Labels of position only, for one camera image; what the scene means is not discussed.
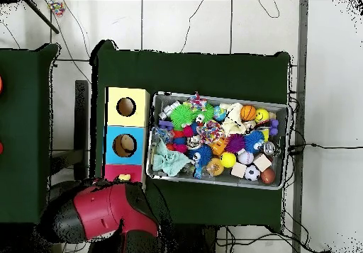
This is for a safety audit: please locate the wooden box with three holes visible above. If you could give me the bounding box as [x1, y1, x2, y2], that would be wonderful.
[101, 86, 150, 190]

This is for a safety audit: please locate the large green spiky ball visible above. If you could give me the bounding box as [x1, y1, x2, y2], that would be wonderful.
[170, 103, 199, 131]

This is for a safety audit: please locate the plain yellow ball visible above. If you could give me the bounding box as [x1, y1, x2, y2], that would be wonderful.
[219, 152, 238, 169]

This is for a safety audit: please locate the purple spiky ball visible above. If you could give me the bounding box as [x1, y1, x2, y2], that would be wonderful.
[225, 133, 247, 154]

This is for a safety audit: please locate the orange basketball toy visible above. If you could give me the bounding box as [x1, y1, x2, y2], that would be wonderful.
[240, 104, 258, 123]

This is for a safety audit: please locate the yellow smiley face ball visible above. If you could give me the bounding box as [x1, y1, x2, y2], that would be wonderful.
[255, 108, 270, 124]

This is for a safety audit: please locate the black and white soccer ball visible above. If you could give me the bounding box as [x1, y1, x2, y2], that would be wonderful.
[244, 164, 262, 182]

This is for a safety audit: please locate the brown football toy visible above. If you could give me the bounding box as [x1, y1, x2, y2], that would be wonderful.
[260, 167, 277, 185]

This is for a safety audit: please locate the black upright panel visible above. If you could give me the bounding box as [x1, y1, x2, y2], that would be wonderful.
[74, 79, 89, 181]

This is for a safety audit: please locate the dark green side table cloth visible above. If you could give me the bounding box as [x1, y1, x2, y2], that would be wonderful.
[0, 43, 64, 225]

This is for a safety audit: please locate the black rod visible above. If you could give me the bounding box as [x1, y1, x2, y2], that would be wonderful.
[24, 0, 60, 35]

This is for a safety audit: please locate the wire mesh bin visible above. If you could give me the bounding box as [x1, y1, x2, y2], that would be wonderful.
[145, 91, 291, 191]

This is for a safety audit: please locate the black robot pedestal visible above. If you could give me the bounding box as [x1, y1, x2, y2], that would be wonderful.
[161, 223, 219, 253]

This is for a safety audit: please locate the black cable with connector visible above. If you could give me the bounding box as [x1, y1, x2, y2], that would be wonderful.
[286, 142, 363, 155]

